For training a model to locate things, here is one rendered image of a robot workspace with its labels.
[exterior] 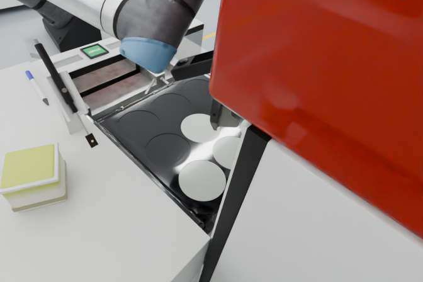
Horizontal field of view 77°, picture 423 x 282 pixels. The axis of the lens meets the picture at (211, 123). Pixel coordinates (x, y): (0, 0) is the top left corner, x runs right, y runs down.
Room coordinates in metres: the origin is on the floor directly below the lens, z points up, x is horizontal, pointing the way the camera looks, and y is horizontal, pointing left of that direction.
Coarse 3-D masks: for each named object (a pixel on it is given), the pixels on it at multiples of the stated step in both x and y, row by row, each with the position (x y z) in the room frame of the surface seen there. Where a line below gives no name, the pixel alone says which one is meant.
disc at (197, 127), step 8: (184, 120) 0.48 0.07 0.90; (192, 120) 0.48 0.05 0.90; (200, 120) 0.49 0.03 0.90; (208, 120) 0.49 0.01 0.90; (184, 128) 0.45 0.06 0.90; (192, 128) 0.45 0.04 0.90; (200, 128) 0.46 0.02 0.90; (208, 128) 0.46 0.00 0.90; (192, 136) 0.43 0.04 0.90; (200, 136) 0.43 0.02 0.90; (208, 136) 0.44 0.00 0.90; (216, 136) 0.44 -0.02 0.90
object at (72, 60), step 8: (192, 24) 0.90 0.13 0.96; (200, 24) 0.91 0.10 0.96; (104, 40) 0.69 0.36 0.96; (112, 40) 0.70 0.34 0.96; (112, 48) 0.66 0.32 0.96; (56, 56) 0.57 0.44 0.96; (64, 56) 0.58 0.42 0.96; (72, 56) 0.59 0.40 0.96; (80, 56) 0.59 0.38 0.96; (104, 56) 0.61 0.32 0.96; (112, 56) 0.62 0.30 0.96; (40, 64) 0.53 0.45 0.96; (56, 64) 0.54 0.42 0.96; (64, 64) 0.55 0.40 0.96; (72, 64) 0.55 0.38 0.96; (80, 64) 0.56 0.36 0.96; (88, 64) 0.56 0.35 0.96; (48, 72) 0.50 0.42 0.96
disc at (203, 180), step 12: (192, 168) 0.34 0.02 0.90; (204, 168) 0.34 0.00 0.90; (216, 168) 0.35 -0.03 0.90; (180, 180) 0.30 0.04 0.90; (192, 180) 0.31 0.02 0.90; (204, 180) 0.31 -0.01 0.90; (216, 180) 0.32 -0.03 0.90; (192, 192) 0.28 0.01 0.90; (204, 192) 0.28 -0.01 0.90; (216, 192) 0.29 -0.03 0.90
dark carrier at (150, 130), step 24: (168, 96) 0.56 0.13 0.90; (192, 96) 0.58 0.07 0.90; (120, 120) 0.44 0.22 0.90; (144, 120) 0.45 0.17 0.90; (168, 120) 0.47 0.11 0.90; (240, 120) 0.51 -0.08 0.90; (144, 144) 0.38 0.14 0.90; (168, 144) 0.39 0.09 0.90; (192, 144) 0.40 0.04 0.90; (168, 168) 0.33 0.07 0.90
